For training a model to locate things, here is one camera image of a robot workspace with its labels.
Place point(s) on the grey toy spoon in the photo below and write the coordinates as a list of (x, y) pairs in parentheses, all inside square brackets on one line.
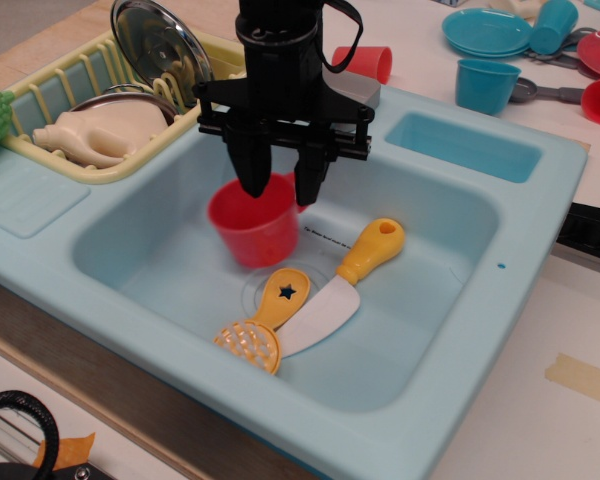
[(526, 91)]

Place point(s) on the cream toy item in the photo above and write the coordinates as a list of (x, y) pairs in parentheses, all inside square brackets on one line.
[(526, 9)]

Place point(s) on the grey toy faucet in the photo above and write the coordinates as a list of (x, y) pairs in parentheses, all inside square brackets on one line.
[(362, 90)]

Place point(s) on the yellow dish rack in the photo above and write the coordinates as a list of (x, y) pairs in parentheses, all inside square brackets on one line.
[(91, 70)]

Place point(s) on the silver pot lid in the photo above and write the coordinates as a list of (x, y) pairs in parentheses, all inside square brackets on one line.
[(158, 44)]

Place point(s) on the silver metal pot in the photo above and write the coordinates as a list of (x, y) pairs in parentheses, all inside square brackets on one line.
[(168, 110)]

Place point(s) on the teal cup upright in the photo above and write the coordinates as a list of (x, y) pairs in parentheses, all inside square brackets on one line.
[(484, 86)]

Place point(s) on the black object at right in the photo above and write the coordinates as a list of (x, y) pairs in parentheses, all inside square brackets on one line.
[(581, 229)]

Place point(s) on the red cup lying down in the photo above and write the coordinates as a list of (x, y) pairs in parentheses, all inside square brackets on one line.
[(374, 62)]

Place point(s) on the teal tumbler lying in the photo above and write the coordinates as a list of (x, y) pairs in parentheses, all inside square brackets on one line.
[(554, 22)]

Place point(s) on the red cup with handle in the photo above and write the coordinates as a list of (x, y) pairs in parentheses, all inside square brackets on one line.
[(258, 232)]

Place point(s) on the grey toy utensil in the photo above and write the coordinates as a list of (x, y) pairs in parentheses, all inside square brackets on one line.
[(564, 56)]

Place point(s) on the orange tape piece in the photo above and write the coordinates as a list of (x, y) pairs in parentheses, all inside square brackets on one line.
[(74, 451)]

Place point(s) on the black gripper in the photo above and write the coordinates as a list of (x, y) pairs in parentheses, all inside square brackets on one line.
[(282, 101)]

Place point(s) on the teal plates stack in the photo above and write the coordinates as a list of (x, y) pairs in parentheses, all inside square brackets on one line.
[(489, 33)]

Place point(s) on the yellow handled toy knife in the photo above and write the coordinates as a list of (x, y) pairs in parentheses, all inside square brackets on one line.
[(334, 304)]

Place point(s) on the beige masking tape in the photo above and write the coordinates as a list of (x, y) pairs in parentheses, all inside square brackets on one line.
[(576, 375)]

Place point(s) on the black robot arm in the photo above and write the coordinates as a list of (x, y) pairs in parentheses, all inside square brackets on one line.
[(280, 10)]

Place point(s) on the cream toy detergent bottle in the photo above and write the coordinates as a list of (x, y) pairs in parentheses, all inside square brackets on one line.
[(102, 136)]

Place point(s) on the light blue toy sink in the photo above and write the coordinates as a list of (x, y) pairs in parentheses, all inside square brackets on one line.
[(136, 266)]

